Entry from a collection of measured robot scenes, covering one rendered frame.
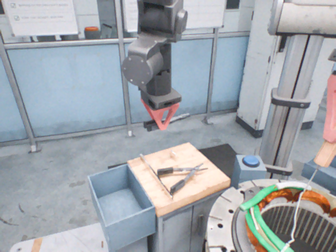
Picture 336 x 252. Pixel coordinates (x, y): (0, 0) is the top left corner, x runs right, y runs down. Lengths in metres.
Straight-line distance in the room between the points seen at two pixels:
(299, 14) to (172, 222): 0.60
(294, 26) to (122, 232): 0.66
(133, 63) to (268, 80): 2.30
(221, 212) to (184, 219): 0.15
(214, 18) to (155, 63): 2.28
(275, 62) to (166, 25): 2.20
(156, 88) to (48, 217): 1.72
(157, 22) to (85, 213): 1.73
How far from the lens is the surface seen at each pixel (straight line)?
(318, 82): 3.11
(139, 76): 0.43
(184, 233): 0.67
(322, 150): 0.37
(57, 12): 2.40
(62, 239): 0.91
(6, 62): 2.57
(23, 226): 2.13
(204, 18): 2.65
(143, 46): 0.43
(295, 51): 0.80
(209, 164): 0.66
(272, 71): 2.62
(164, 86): 0.51
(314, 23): 0.76
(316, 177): 0.76
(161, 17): 0.46
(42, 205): 2.21
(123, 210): 0.65
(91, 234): 0.89
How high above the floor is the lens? 1.47
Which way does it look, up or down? 30 degrees down
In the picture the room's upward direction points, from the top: straight up
